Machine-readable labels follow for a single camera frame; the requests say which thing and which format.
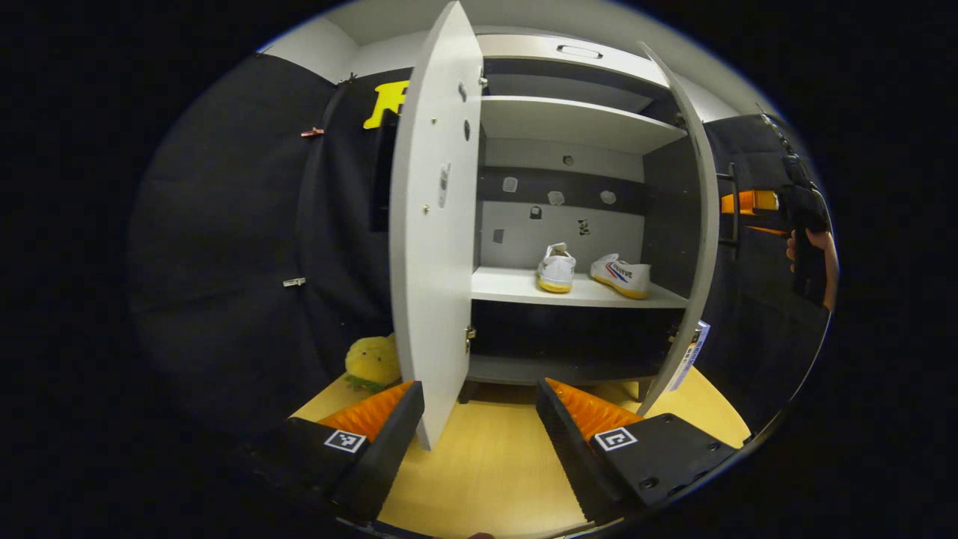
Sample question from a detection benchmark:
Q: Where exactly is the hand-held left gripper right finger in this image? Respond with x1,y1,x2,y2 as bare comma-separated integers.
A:
535,377,742,525

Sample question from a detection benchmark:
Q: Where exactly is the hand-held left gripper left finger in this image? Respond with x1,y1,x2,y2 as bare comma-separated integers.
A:
247,380,426,525

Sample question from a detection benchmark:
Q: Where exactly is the white shoe cabinet door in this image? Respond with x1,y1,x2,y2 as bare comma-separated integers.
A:
636,41,742,416
369,0,486,451

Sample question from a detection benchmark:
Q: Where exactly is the white canvas shoe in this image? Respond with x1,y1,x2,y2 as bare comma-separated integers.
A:
536,242,577,294
589,253,652,300

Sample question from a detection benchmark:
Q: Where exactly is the white shoe cabinet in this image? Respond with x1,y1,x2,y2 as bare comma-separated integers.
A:
468,26,708,405

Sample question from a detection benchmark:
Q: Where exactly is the white cabinet drawer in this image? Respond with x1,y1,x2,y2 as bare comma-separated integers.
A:
478,34,671,89

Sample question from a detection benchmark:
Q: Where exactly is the yellow plush toy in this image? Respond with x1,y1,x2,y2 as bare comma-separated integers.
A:
344,335,403,394

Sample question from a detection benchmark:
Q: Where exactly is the blue and white book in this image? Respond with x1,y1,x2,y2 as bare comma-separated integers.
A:
668,320,712,392

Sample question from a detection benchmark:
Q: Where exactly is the black backdrop cloth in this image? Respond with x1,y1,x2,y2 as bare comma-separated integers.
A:
126,52,832,442

